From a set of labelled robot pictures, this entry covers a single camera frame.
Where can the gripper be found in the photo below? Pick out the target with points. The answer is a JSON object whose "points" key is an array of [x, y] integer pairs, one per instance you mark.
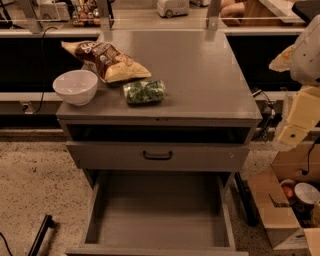
{"points": [[307, 55]]}

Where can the brown chip bag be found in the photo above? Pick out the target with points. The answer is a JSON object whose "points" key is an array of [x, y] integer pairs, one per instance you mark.
{"points": [[112, 65]]}

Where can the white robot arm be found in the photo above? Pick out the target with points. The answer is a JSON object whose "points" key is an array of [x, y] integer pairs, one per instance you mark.
{"points": [[302, 60]]}

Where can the grey drawer cabinet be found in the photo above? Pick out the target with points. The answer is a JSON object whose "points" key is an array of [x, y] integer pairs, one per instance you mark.
{"points": [[206, 101]]}

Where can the closed upper drawer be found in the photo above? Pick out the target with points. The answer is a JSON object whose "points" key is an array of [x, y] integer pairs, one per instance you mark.
{"points": [[186, 156]]}

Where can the open lower drawer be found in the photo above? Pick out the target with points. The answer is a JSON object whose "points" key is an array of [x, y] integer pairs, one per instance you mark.
{"points": [[144, 213]]}

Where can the person in background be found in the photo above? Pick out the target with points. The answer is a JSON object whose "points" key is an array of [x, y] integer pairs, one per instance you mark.
{"points": [[232, 11]]}

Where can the white device on shelf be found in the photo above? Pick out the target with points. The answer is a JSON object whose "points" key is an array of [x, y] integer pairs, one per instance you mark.
{"points": [[171, 8]]}

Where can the white can in box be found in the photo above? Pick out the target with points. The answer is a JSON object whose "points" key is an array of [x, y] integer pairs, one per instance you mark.
{"points": [[306, 193]]}

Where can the green snack packet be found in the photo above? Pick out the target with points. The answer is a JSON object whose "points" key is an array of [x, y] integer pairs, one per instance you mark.
{"points": [[144, 92]]}

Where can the cardboard box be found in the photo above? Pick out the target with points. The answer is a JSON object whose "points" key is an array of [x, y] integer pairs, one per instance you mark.
{"points": [[301, 164]]}

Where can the tray of small bottles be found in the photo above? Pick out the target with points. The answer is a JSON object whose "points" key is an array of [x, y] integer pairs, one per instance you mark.
{"points": [[85, 13]]}

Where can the white bowl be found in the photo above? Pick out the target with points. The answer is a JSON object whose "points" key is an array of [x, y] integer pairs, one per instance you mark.
{"points": [[77, 87]]}

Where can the black floor stand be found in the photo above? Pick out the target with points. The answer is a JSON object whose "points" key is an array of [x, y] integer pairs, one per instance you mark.
{"points": [[47, 223]]}

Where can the black drawer handle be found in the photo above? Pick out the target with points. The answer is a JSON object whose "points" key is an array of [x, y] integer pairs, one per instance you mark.
{"points": [[157, 156]]}

